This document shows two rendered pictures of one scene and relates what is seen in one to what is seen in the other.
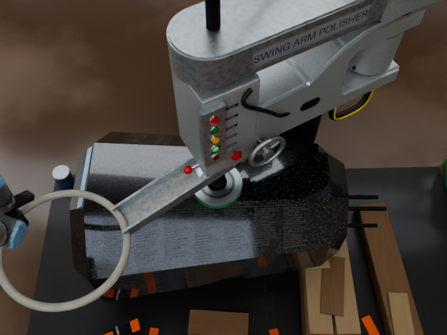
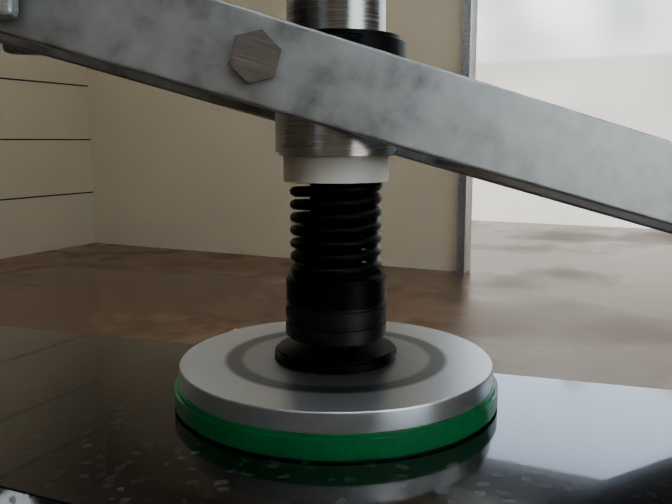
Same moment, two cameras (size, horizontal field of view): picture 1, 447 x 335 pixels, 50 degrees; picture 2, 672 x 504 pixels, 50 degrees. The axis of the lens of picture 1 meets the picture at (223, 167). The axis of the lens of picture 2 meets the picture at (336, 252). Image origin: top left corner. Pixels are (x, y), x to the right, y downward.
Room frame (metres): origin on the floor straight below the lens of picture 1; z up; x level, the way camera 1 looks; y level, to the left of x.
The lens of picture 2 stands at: (1.46, 0.20, 0.98)
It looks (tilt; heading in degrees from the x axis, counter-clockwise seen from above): 9 degrees down; 200
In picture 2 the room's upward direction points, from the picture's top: straight up
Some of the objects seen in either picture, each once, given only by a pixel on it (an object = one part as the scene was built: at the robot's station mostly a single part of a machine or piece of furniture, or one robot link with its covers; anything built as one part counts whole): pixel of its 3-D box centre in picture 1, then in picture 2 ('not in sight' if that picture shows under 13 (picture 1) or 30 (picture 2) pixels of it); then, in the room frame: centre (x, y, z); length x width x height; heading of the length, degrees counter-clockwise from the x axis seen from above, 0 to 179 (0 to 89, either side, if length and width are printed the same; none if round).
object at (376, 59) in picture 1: (372, 39); not in sight; (1.33, -0.55, 1.32); 0.19 x 0.19 x 0.20
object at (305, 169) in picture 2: not in sight; (335, 154); (1.01, 0.03, 0.97); 0.07 x 0.07 x 0.04
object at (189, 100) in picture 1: (235, 104); not in sight; (1.05, -0.04, 1.30); 0.36 x 0.22 x 0.45; 119
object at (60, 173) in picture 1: (63, 177); not in sight; (1.47, 0.97, 0.08); 0.10 x 0.10 x 0.13
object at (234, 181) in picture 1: (217, 183); (336, 364); (1.01, 0.03, 0.82); 0.21 x 0.21 x 0.01
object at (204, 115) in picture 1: (213, 136); not in sight; (0.87, 0.03, 1.35); 0.08 x 0.03 x 0.28; 119
